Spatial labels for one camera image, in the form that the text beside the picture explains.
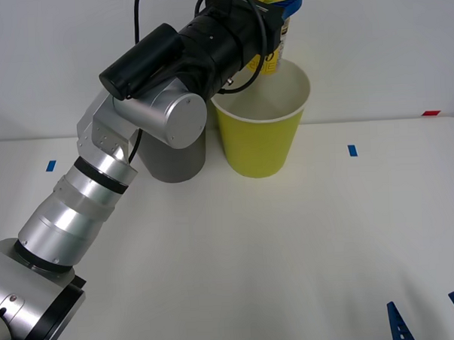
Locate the grey plastic waste bin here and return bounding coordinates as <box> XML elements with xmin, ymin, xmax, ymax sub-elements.
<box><xmin>133</xmin><ymin>101</ymin><xmax>210</xmax><ymax>185</ymax></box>

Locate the yellow label plastic bottle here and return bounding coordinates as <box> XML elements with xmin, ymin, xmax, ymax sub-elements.
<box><xmin>243</xmin><ymin>0</ymin><xmax>303</xmax><ymax>77</ymax></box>

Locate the yellow-green plastic waste bin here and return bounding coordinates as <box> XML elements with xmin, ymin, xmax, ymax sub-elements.
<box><xmin>209</xmin><ymin>57</ymin><xmax>316</xmax><ymax>181</ymax></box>

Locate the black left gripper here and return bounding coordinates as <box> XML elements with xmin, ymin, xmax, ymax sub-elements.
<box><xmin>230</xmin><ymin>0</ymin><xmax>308</xmax><ymax>72</ymax></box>

